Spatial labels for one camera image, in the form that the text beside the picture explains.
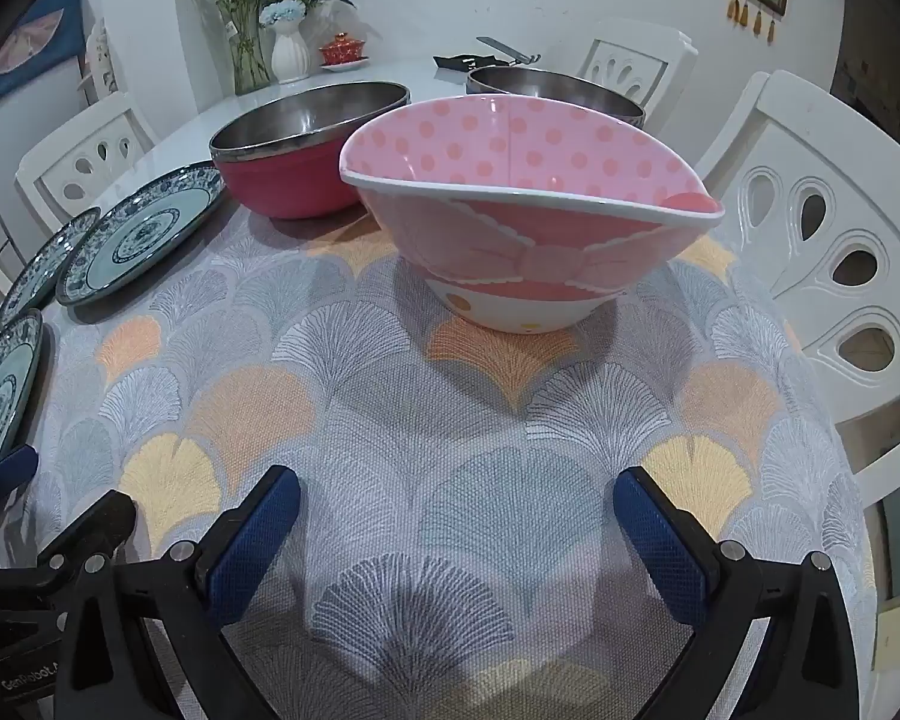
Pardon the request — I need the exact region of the black flat object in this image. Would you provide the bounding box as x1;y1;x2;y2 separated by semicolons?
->
433;52;500;80

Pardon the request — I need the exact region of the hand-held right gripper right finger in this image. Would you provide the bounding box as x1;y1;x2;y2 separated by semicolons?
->
613;466;871;720

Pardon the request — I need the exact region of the glass vase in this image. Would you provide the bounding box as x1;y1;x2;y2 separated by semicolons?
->
232;19;272;96

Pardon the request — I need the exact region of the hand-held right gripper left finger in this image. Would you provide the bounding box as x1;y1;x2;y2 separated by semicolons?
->
52;465;301;720

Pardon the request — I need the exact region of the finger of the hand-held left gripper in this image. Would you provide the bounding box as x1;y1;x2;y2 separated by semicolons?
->
0;444;40;511
0;491;137;593

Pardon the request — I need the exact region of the metal tool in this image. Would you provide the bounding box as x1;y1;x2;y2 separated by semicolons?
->
476;36;541;67

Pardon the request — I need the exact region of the red steel bowl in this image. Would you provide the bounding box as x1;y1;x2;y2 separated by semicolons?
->
210;81;412;221

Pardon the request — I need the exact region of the pink polka-dot bowl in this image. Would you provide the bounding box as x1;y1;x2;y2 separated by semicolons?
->
339;94;725;335

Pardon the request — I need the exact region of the white ribbed vase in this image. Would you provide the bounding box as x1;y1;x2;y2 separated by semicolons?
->
270;26;312;85

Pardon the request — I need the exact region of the red lidded tea cup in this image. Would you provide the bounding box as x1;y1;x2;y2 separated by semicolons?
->
319;32;368;72

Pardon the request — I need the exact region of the blue floral plate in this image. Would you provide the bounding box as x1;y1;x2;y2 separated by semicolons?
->
55;163;227;308
0;208;104;331
0;309;46;475

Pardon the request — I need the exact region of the fan-patterned table mat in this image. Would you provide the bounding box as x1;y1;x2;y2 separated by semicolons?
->
0;195;882;720

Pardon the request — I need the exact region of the blue steel bowl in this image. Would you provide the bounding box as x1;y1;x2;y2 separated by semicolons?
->
465;65;646;128

